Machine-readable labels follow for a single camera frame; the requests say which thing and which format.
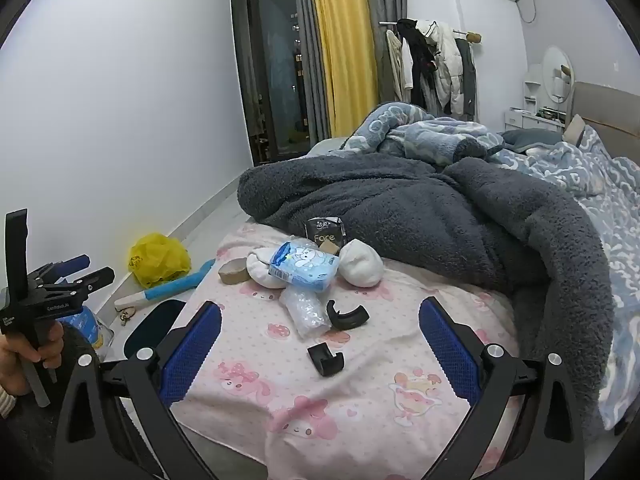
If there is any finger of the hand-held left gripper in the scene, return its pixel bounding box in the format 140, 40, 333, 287
27, 255, 91, 286
37, 267, 116, 301

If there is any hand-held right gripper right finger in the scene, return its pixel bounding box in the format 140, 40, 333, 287
419, 296, 586, 480

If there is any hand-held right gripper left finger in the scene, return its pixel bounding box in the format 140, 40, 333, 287
52, 301, 223, 480

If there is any dark teal waste bin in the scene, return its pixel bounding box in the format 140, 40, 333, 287
121, 298, 187, 361

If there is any brown tape roll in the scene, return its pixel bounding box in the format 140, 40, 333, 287
218, 258, 251, 286

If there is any white sock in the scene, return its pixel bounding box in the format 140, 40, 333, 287
337, 239, 385, 288
246, 247, 288, 289

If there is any black plastic half ring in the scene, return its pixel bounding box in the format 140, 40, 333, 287
307, 342, 346, 377
326, 299, 370, 332

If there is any clear plastic bag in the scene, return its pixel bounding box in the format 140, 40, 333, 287
278, 284, 333, 339

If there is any blue tissue packet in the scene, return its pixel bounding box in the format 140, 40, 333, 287
269, 241, 341, 292

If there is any black face towel packet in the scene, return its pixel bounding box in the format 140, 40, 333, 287
305, 215, 347, 251

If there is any person's left hand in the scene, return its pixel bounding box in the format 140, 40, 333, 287
0, 320, 66, 396

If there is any blue snack packet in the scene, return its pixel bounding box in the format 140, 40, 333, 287
62, 302, 113, 356

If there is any yellow plastic bag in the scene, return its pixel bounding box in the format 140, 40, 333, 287
129, 232, 192, 289

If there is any pink printed blanket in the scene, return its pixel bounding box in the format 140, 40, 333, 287
170, 222, 523, 480

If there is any dark grey fleece blanket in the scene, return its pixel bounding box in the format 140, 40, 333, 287
236, 152, 615, 453

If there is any light blue patterned quilt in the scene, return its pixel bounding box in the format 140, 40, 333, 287
492, 125, 640, 431

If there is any dark blue pillow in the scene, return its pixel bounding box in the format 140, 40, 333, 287
501, 129, 563, 153

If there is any white dressing table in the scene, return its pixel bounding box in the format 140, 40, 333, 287
504, 105, 568, 133

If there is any beige pillow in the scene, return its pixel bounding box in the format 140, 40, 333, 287
562, 114, 587, 147

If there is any glass balcony door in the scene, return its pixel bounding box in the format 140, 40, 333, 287
230, 0, 321, 166

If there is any dark grey hanging garment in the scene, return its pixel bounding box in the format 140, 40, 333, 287
455, 37, 478, 121

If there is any white corner shelf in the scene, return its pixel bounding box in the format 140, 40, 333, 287
522, 71, 543, 101

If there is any beige hanging garment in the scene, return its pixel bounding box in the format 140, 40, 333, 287
385, 29, 406, 102

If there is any beige headboard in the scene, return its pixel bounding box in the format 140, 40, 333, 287
570, 81, 640, 153

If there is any white hanging shirt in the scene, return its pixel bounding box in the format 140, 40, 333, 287
400, 35, 416, 92

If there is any white puffer jacket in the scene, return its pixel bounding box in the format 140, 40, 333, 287
417, 20, 463, 113

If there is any round white mirror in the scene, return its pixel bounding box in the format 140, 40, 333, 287
541, 45, 575, 111

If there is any clothes rack rod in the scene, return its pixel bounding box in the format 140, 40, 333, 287
378, 20, 483, 43

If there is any black hanging garment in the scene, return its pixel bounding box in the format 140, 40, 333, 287
396, 18, 441, 111

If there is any grey curtain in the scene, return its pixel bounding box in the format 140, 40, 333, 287
362, 0, 416, 106
292, 0, 331, 143

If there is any yellow curtain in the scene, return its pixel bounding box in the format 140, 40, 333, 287
309, 0, 379, 138

